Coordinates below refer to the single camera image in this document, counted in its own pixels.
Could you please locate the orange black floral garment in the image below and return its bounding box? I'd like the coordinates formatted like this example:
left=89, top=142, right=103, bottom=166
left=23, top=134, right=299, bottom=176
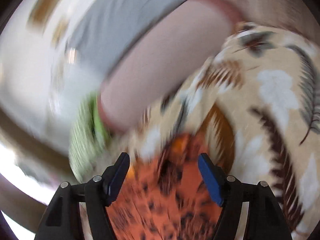
left=107, top=132, right=237, bottom=240

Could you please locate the grey cloth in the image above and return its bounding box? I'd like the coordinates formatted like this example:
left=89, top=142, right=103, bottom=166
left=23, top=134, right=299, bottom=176
left=66, top=0, right=200, bottom=83

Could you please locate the beige leaf print blanket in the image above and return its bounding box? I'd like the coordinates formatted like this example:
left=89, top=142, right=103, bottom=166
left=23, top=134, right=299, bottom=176
left=120, top=22, right=320, bottom=240

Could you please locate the green white printed cloth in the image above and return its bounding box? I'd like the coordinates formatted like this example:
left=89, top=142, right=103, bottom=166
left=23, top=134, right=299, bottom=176
left=68, top=92, right=112, bottom=182

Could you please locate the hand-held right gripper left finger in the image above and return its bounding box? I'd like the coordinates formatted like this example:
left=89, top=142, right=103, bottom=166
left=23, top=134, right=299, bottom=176
left=34, top=152, right=131, bottom=240

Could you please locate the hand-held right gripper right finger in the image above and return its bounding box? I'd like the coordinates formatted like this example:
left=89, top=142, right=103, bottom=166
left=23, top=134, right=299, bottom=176
left=197, top=152, right=293, bottom=240

